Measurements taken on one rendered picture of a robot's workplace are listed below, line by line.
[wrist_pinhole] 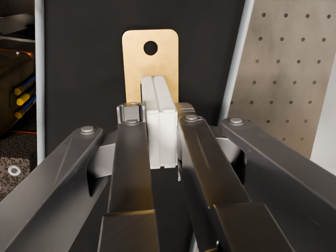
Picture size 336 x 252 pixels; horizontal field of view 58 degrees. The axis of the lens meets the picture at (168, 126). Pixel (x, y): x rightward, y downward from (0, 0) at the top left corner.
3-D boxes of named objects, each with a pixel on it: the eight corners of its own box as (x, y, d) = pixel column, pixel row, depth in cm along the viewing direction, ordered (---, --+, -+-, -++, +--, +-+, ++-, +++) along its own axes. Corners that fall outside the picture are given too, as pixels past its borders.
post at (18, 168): (63, 67, 66) (-26, 155, 29) (87, 70, 66) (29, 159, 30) (63, 89, 68) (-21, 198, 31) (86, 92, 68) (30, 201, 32)
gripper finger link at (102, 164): (148, 176, 13) (76, 181, 13) (145, 128, 17) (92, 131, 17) (147, 144, 12) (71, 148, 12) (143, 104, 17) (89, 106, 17)
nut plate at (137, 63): (121, 30, 20) (120, 32, 19) (177, 28, 21) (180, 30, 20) (129, 142, 24) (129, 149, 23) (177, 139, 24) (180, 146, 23)
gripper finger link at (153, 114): (162, 169, 15) (147, 170, 15) (154, 117, 21) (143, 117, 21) (161, 111, 14) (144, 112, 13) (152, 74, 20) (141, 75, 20)
